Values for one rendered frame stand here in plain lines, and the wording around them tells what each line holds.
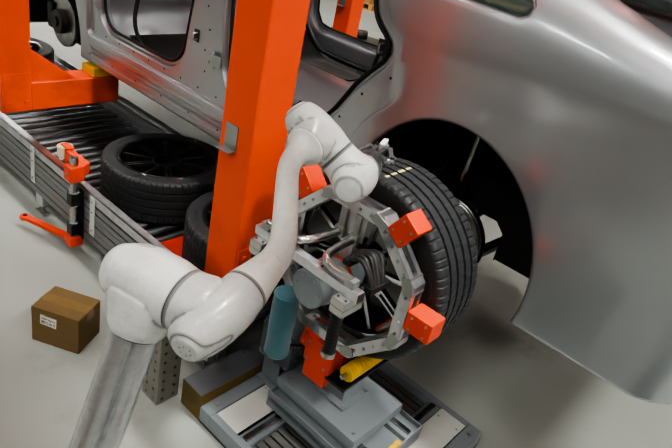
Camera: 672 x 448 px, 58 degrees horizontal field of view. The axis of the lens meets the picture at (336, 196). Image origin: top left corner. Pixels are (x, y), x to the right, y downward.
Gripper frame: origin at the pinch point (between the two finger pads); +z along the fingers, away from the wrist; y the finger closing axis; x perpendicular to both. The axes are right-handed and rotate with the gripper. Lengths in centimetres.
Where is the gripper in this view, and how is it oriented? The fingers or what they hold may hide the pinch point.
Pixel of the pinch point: (383, 145)
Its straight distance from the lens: 186.4
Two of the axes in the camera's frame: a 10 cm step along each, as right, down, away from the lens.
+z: 2.9, -3.3, 9.0
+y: 9.5, 2.2, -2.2
